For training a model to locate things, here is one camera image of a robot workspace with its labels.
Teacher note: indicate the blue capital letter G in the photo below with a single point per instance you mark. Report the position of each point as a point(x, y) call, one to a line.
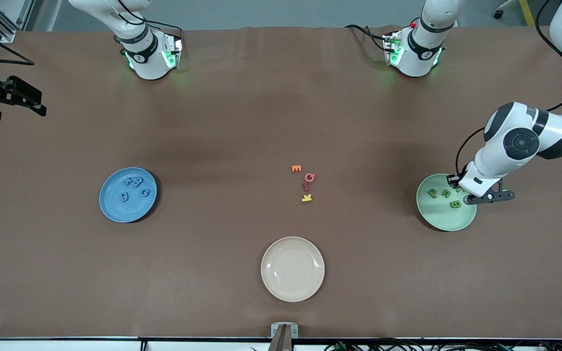
point(142, 193)

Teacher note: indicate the dark red letter Y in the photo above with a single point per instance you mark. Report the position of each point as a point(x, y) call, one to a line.
point(306, 186)

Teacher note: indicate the red letter Q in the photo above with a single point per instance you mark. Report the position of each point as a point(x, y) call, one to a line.
point(308, 174)

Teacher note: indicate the green letter B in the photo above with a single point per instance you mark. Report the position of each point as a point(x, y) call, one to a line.
point(455, 204)

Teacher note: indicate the light green plate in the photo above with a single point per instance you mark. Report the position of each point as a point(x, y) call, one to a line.
point(444, 219)

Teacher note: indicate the silver aluminium frame profile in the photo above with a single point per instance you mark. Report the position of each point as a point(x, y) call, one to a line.
point(8, 35)

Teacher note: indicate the grey camera stand post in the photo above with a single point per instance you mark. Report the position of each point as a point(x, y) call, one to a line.
point(281, 341)

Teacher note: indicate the beige plate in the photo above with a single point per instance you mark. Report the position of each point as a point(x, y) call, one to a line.
point(292, 269)

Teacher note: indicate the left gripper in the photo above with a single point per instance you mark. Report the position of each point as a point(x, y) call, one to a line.
point(458, 181)

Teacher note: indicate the blue letter m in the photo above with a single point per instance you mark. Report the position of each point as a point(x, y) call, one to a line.
point(137, 183)

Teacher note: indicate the blue plate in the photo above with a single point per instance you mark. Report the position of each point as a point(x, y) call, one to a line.
point(132, 212)

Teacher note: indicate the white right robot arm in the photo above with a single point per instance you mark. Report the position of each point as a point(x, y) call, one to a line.
point(147, 61)

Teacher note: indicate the green letter p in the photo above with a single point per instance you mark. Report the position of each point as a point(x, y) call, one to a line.
point(432, 193)

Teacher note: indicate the office chair caster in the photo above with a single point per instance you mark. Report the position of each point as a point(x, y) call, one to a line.
point(498, 13)

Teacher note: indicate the brown paper table cover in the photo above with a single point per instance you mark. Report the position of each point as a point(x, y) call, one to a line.
point(66, 273)

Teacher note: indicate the silver camera stand bracket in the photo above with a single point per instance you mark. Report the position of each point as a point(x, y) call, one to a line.
point(276, 329)

